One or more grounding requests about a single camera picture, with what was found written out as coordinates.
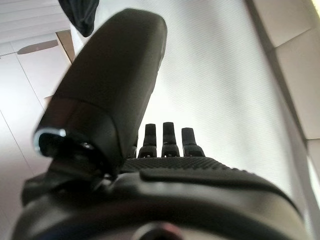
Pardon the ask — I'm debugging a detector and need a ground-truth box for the black garment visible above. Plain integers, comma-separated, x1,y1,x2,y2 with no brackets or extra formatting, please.
57,0,101,38

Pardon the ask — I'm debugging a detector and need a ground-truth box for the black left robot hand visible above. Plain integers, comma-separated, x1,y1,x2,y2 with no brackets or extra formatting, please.
11,8,305,240

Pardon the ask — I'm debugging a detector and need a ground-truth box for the white pleated curtain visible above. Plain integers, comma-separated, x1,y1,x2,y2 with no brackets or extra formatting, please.
0,0,72,48

